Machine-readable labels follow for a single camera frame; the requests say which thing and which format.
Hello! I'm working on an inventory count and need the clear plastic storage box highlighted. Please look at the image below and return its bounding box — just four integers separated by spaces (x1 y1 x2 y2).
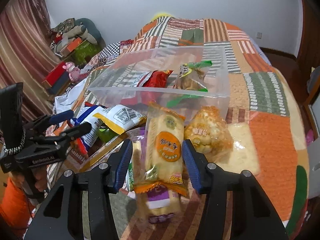
88 46 230 121

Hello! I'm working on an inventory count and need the wall power outlet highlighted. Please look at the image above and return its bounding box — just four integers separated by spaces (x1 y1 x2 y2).
256 32 262 39

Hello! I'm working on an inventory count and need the rice cracker pack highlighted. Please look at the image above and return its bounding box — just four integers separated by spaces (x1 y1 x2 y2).
218 123 260 175

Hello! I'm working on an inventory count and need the green snack packet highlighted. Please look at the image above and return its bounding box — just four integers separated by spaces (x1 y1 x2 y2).
98 126 119 145

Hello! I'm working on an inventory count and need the puffed corn snack bag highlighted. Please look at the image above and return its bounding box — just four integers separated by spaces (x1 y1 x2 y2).
184 106 234 157

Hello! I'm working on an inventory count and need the blue white snack bag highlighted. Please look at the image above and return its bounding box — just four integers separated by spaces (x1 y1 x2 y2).
71 105 108 155

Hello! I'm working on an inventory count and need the pile of clothes and boxes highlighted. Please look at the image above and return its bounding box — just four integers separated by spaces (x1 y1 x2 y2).
50 18 103 65

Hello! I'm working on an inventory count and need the yellow-green pillow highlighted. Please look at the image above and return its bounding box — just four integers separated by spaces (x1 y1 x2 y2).
151 12 172 22

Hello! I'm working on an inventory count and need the pink plush toy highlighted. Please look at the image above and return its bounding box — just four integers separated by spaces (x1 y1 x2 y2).
63 62 80 82

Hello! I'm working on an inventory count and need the patchwork striped blanket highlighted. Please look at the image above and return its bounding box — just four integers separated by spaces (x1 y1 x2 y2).
71 17 309 239

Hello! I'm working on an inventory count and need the orange-label wafer pack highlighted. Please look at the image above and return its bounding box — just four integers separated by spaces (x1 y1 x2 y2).
141 103 188 197

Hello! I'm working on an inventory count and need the red gift box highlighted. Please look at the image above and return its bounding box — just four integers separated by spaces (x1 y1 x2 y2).
42 61 70 95

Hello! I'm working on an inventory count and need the green-edged cake snack bag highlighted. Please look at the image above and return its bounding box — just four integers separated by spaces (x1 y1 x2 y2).
173 61 213 92

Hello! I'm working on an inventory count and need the red chip bag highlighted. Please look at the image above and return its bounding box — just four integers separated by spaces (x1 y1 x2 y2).
121 70 173 106

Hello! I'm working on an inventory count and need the striped pink curtain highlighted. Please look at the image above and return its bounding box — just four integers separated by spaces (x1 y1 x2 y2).
1 0 60 121

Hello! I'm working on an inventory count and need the purple-label wafer pack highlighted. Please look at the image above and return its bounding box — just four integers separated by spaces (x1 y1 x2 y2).
132 141 182 224

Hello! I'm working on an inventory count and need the white plastic bag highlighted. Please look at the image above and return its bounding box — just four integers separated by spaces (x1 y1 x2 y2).
53 78 87 114

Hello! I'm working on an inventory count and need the left hand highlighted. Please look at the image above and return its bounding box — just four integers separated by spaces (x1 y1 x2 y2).
9 166 47 192

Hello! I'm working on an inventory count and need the yellow white snack bag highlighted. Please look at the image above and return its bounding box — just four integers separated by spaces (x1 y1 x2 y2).
93 105 147 135

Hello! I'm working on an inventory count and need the orange sleeve forearm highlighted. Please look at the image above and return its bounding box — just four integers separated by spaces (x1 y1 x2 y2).
1 178 35 239

